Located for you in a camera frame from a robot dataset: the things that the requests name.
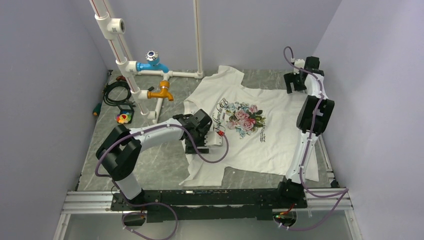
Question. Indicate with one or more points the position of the white PVC pipe frame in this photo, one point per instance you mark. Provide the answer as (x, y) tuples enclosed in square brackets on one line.
[(113, 30)]

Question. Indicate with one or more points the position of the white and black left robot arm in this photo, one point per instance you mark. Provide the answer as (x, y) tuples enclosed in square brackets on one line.
[(119, 152)]

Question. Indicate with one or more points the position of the white floral print t-shirt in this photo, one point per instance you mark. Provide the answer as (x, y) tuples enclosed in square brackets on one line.
[(260, 126)]

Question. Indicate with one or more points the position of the green handled screwdriver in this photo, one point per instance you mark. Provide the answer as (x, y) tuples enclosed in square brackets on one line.
[(97, 109)]

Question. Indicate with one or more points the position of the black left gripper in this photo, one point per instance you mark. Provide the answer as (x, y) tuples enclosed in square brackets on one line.
[(190, 147)]

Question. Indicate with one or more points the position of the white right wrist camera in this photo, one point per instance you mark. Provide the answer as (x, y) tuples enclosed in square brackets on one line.
[(299, 64)]

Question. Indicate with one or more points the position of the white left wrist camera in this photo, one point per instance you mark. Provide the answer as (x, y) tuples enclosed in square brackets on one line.
[(212, 138)]

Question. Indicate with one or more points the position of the blue plastic tap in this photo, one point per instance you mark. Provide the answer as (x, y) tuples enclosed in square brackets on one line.
[(153, 63)]

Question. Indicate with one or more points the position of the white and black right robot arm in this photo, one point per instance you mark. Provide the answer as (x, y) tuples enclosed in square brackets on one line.
[(311, 122)]

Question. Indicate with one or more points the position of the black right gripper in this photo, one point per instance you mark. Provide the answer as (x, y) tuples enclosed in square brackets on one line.
[(290, 78)]

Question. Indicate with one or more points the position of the orange plastic tap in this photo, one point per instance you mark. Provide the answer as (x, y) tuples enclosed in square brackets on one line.
[(163, 92)]

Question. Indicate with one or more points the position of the brown pipe fitting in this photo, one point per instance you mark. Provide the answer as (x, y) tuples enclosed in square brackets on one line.
[(121, 78)]

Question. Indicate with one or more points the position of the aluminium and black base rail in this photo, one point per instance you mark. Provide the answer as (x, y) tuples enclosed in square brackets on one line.
[(204, 204)]

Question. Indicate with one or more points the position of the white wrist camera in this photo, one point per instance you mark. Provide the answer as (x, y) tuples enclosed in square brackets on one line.
[(212, 138), (299, 64)]

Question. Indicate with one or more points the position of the black rectangular frame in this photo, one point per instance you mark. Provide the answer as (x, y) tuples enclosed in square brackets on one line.
[(126, 107)]

